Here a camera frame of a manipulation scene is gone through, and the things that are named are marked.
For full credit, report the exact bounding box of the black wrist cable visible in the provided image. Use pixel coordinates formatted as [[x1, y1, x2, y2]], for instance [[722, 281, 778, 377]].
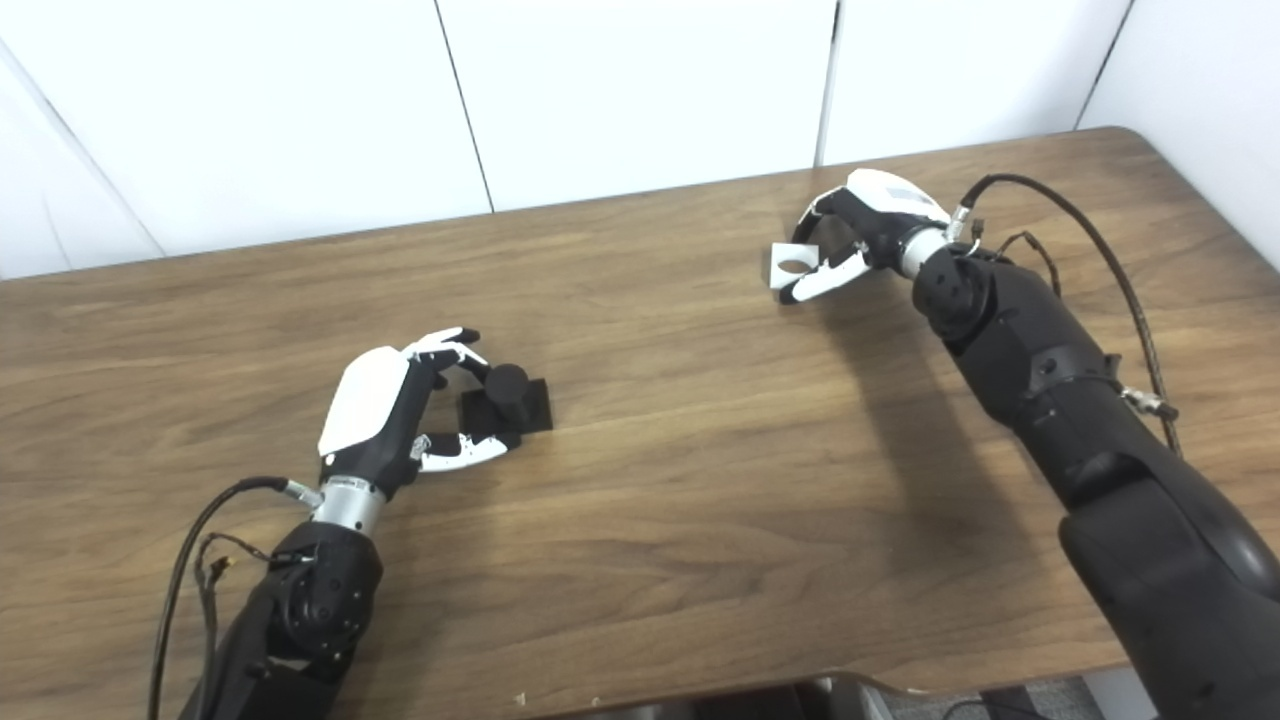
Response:
[[148, 476, 326, 720], [945, 173, 1186, 461]]

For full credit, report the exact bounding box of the black peg with square base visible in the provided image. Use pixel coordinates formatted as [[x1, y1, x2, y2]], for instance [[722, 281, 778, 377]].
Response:
[[458, 362, 554, 441]]

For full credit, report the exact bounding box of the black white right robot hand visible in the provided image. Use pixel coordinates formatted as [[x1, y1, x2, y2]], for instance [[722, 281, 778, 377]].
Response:
[[778, 168, 953, 306]]

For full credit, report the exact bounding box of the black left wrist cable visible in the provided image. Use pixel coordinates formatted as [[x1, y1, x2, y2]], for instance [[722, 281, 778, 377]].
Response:
[[148, 476, 326, 720]]

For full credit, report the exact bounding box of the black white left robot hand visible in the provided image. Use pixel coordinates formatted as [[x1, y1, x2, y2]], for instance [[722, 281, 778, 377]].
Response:
[[317, 327, 521, 501]]

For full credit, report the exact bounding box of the white square piece with hole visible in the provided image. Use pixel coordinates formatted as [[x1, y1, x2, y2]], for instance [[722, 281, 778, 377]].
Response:
[[770, 243, 823, 293]]

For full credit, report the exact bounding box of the thin right arm wire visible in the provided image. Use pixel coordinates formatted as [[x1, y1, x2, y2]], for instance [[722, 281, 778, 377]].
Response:
[[975, 230, 1063, 301]]

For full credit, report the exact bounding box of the black robot torso edge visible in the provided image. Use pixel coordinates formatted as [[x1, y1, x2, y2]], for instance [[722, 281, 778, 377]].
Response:
[[540, 678, 901, 720]]

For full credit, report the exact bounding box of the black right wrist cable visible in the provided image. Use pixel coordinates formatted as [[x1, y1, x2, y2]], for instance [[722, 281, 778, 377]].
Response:
[[945, 173, 1186, 461]]

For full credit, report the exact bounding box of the thin left arm wire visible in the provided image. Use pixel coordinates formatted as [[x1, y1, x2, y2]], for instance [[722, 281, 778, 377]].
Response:
[[195, 532, 291, 661]]

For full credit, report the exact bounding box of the thin arm wire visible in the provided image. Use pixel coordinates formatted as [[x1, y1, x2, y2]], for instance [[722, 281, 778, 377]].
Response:
[[975, 230, 1063, 301], [195, 532, 291, 661]]

